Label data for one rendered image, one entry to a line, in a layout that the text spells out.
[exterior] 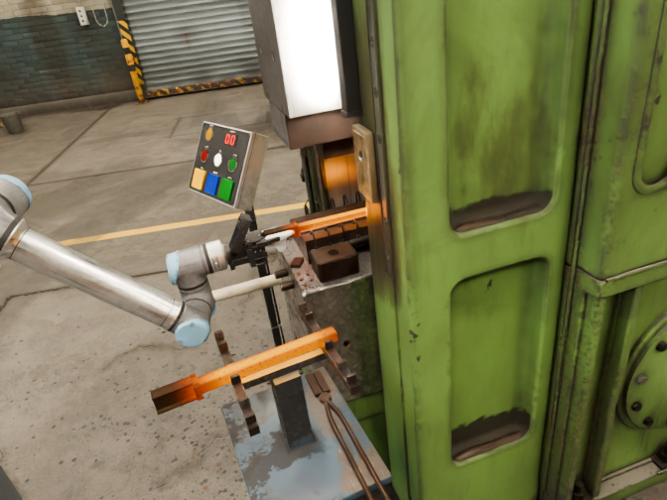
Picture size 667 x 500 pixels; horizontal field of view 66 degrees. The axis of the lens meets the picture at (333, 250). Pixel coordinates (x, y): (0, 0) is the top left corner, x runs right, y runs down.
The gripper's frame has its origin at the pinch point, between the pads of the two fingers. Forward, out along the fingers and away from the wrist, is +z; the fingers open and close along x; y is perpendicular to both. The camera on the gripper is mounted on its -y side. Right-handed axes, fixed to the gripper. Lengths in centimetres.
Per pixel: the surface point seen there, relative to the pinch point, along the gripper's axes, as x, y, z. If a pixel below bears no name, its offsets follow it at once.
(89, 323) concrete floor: -145, 99, -104
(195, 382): 52, 1, -34
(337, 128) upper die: 7.4, -29.2, 17.4
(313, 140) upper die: 7.4, -27.6, 10.1
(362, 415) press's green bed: 22, 62, 8
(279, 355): 51, 2, -16
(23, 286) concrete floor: -217, 99, -153
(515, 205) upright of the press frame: 43, -12, 48
